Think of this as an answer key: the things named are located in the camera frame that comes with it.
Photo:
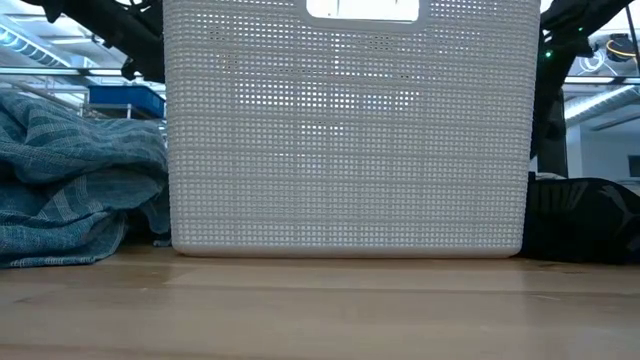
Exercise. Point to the black garment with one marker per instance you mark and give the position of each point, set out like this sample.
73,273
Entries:
580,220

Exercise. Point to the white perforated plastic basket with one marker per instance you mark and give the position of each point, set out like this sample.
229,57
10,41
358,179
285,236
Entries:
350,150

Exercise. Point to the blue plastic bin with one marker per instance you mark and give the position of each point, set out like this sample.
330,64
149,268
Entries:
125,97

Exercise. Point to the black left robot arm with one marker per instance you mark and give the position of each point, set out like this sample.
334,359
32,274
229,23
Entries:
135,40

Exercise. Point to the black and yellow round device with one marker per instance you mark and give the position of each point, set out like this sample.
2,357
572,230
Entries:
620,48

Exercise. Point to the blue striped cloth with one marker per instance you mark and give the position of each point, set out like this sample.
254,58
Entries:
65,165

